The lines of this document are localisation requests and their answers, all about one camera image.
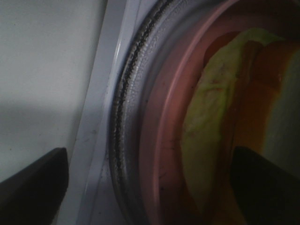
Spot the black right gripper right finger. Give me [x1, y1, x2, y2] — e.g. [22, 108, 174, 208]
[231, 146, 300, 225]

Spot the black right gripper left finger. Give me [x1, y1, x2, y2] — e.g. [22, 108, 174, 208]
[0, 148, 69, 225]

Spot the pink round plate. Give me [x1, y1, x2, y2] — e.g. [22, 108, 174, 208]
[139, 0, 300, 225]

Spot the white bread sandwich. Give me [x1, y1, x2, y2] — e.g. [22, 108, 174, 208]
[180, 28, 300, 225]

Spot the white microwave oven body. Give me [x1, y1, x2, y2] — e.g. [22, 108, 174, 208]
[53, 0, 169, 225]

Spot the glass microwave turntable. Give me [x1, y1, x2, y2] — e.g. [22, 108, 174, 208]
[108, 0, 218, 225]

